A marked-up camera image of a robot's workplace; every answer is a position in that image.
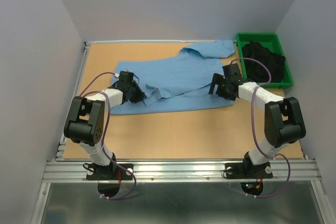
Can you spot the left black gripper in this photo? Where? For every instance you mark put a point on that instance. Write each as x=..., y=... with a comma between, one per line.
x=140, y=95

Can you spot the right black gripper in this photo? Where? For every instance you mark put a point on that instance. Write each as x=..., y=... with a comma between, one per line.
x=218, y=78

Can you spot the light blue long sleeve shirt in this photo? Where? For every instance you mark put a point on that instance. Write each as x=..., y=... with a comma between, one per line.
x=179, y=83

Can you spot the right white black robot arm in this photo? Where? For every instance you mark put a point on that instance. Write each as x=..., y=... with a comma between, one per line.
x=283, y=122

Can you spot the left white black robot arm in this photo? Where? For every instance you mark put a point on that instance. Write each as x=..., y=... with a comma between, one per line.
x=86, y=125

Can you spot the black crumpled shirt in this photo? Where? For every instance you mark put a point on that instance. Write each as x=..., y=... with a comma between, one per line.
x=274, y=62

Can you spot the green plastic bin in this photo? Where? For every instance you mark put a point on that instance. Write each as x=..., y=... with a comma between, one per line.
x=270, y=41

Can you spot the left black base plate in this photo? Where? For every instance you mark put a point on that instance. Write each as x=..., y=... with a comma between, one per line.
x=111, y=172

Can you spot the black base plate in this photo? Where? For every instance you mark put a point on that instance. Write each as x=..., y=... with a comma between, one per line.
x=241, y=171
x=111, y=172

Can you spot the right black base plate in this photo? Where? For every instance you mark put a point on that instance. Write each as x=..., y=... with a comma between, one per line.
x=241, y=171

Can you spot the aluminium front rail frame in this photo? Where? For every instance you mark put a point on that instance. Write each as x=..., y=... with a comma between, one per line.
x=173, y=171

